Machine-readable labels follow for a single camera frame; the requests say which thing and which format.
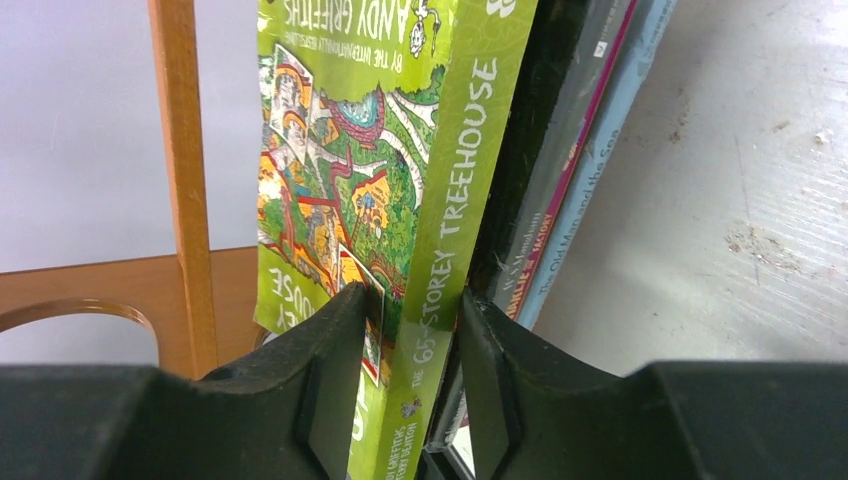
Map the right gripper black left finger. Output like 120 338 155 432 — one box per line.
1 283 368 479

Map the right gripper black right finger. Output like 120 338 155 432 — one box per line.
457 291 847 479

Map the orange wooden file rack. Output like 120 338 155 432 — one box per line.
1 1 262 379

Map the colourful Roald Dahl paperback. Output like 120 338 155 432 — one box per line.
506 0 643 323

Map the green cover paperback book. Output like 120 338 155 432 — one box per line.
254 1 537 479

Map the light blue hardcover book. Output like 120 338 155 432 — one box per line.
515 0 677 329

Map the dark Moon and Sixpence book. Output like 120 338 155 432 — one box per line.
493 0 634 313

